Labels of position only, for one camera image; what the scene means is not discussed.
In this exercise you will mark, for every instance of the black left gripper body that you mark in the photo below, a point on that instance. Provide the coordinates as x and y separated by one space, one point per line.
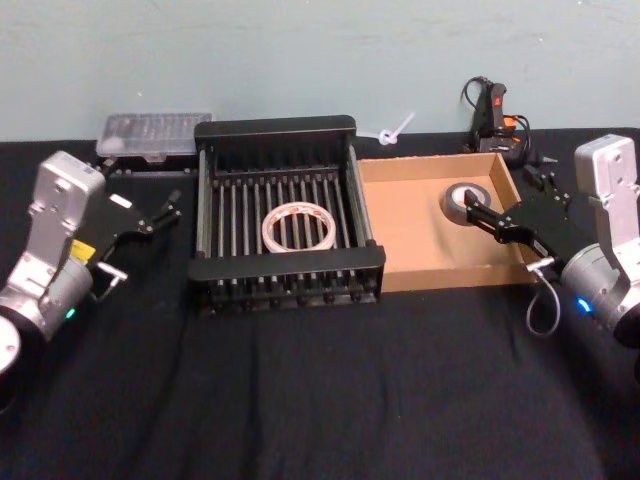
112 220

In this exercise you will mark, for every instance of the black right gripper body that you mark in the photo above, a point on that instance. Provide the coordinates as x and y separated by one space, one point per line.
555 225

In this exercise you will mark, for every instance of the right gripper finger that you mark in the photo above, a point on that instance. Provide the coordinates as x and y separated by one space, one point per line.
547 182
492 220

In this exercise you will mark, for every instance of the roll of silver tape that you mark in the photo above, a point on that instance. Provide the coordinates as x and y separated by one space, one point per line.
452 211

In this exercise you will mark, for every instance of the roll of white tape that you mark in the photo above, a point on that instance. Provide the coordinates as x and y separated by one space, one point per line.
270 235

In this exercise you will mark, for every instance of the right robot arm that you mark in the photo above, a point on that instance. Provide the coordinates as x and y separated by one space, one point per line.
607 175

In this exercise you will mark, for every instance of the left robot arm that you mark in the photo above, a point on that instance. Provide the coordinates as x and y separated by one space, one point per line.
55 210

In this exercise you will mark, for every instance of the clear plastic case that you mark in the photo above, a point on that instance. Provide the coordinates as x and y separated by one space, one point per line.
150 132

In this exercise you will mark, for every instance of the shallow brown cardboard tray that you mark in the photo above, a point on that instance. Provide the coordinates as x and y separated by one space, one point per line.
410 250

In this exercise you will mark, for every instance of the black rack with steel bars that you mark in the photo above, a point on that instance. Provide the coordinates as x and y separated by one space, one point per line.
280 132

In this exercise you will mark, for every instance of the black table cloth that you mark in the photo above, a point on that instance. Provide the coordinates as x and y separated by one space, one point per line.
300 400

